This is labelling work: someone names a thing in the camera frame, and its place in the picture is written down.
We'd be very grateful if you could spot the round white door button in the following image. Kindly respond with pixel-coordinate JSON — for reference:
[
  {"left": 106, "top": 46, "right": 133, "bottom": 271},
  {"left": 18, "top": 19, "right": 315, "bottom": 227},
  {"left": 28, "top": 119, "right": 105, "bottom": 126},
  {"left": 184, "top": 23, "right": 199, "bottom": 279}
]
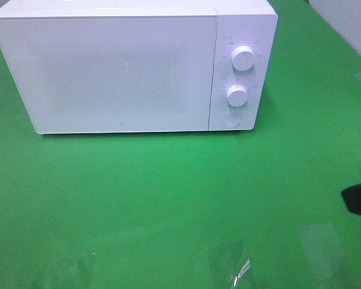
[{"left": 223, "top": 113, "right": 241, "bottom": 128}]

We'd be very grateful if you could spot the white microwave door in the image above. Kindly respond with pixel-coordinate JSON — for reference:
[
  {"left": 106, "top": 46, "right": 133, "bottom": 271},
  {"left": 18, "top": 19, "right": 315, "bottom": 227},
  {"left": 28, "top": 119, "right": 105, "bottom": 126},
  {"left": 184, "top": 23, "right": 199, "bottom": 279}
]
[{"left": 0, "top": 16, "right": 217, "bottom": 134}]

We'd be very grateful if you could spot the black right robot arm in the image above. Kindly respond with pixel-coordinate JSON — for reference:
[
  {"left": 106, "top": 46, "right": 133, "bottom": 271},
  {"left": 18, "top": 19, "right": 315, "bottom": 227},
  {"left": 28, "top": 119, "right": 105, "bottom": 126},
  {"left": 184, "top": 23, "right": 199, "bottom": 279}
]
[{"left": 341, "top": 183, "right": 361, "bottom": 216}]

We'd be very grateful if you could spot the lower white microwave knob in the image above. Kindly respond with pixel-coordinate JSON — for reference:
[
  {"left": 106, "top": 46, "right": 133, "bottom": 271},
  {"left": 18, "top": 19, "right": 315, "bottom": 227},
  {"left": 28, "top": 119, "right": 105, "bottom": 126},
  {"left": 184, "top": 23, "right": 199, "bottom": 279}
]
[{"left": 226, "top": 85, "right": 248, "bottom": 107}]

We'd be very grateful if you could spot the white microwave knob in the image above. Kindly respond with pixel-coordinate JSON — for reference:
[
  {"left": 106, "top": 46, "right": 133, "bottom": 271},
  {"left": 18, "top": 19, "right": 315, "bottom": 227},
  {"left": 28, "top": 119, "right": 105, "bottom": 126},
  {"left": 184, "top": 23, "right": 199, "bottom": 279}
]
[
  {"left": 226, "top": 85, "right": 248, "bottom": 107},
  {"left": 231, "top": 45, "right": 255, "bottom": 72}
]

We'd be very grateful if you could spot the upper white microwave knob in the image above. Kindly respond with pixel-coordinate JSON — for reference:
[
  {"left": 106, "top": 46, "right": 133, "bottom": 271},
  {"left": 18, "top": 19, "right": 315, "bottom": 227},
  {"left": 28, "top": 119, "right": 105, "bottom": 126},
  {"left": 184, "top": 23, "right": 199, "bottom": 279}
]
[{"left": 231, "top": 45, "right": 255, "bottom": 72}]

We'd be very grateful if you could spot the white microwave oven body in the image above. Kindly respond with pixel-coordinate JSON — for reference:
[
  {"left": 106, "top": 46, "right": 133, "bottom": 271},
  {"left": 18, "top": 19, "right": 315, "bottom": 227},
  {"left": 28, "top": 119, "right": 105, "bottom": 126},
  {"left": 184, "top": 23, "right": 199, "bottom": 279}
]
[{"left": 0, "top": 1, "right": 278, "bottom": 131}]

